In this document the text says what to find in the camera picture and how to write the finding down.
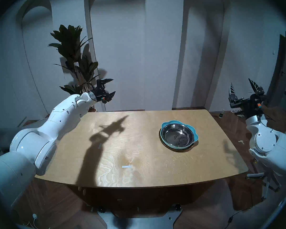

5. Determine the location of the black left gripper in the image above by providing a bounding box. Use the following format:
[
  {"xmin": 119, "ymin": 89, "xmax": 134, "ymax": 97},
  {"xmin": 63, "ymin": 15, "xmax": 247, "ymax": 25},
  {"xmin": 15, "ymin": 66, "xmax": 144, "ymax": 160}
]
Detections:
[{"xmin": 92, "ymin": 78, "xmax": 116, "ymax": 103}]

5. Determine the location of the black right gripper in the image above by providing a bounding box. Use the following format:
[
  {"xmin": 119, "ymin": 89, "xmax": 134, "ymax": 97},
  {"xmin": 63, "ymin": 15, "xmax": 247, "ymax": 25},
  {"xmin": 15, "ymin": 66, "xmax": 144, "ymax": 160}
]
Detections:
[{"xmin": 229, "ymin": 78, "xmax": 265, "ymax": 120}]

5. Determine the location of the blue animal face plate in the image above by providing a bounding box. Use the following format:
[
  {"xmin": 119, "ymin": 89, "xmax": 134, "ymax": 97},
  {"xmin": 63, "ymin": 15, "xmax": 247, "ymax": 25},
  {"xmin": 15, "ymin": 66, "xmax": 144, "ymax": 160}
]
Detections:
[{"xmin": 160, "ymin": 120, "xmax": 199, "ymax": 150}]

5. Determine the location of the stainless steel dinosaur plate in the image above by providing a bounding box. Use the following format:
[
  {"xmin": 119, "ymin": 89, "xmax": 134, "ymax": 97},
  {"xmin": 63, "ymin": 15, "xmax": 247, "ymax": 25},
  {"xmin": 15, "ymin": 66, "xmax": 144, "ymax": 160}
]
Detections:
[{"xmin": 161, "ymin": 123, "xmax": 195, "ymax": 146}]

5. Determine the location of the grey door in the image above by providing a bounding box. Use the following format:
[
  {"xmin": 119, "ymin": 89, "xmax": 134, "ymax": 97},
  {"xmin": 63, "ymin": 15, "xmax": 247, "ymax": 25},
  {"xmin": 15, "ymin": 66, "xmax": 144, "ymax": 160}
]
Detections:
[{"xmin": 263, "ymin": 32, "xmax": 286, "ymax": 108}]

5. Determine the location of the tall green leafy plant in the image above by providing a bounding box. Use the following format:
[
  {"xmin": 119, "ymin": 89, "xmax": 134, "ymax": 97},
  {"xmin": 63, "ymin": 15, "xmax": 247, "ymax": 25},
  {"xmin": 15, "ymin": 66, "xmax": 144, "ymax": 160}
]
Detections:
[{"xmin": 48, "ymin": 25, "xmax": 100, "ymax": 95}]

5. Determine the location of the gold metal plate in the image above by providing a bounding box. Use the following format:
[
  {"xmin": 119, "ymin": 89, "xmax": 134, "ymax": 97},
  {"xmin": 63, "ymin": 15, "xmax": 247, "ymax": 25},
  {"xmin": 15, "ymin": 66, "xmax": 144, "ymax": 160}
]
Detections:
[{"xmin": 159, "ymin": 132, "xmax": 196, "ymax": 151}]

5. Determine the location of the black floor cable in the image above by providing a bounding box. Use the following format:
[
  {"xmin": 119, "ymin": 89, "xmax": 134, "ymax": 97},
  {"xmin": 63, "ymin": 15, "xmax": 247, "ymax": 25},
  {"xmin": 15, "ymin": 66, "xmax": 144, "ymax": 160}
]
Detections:
[{"xmin": 228, "ymin": 178, "xmax": 253, "ymax": 224}]

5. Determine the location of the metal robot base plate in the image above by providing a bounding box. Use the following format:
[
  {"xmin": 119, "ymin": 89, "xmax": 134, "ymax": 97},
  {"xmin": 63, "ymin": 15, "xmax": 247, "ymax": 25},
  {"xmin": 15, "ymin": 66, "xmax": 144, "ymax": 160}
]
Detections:
[{"xmin": 97, "ymin": 203, "xmax": 183, "ymax": 229}]

